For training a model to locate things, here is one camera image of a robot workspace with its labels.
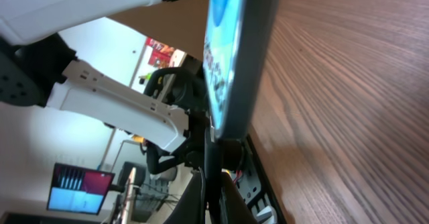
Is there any computer monitor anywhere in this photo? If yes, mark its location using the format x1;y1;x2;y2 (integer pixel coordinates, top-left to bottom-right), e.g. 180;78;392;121
46;163;115;215

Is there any blue Galaxy smartphone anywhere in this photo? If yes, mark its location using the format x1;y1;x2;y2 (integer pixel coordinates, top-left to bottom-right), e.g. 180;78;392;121
203;0;279;139

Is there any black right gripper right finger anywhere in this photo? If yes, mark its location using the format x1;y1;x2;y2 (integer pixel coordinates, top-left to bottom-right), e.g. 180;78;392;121
219;172;257;224

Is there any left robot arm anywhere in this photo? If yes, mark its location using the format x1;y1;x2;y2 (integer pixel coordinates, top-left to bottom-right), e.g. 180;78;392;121
1;0;205;162

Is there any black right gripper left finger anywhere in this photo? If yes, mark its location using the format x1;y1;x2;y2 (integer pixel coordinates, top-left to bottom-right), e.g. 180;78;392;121
164;172;206;224

